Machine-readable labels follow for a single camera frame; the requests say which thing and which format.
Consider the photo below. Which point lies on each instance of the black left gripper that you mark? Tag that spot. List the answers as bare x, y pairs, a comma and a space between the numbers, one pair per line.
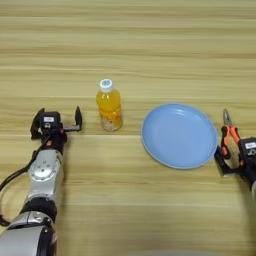
55, 138

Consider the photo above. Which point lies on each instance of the light blue round plate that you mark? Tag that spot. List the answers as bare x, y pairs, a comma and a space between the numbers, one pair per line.
180, 136

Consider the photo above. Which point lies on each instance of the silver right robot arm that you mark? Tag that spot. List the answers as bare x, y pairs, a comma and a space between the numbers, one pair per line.
254, 190

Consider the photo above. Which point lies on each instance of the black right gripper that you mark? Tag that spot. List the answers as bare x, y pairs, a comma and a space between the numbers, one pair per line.
245, 170

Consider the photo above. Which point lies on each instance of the orange black needle-nose pliers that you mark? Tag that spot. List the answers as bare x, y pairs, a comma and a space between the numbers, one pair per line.
228, 133

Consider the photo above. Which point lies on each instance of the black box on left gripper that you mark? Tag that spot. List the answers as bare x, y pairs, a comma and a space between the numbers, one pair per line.
50, 121

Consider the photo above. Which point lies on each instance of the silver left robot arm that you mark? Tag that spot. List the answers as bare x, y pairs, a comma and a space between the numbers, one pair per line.
36, 203

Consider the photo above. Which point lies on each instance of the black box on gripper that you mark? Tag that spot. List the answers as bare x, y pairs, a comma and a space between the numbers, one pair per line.
50, 121
248, 146

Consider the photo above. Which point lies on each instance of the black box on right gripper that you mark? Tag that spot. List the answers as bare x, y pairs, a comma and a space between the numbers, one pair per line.
248, 146

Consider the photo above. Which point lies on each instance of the orange juice bottle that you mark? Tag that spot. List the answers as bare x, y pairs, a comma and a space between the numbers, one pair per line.
109, 106

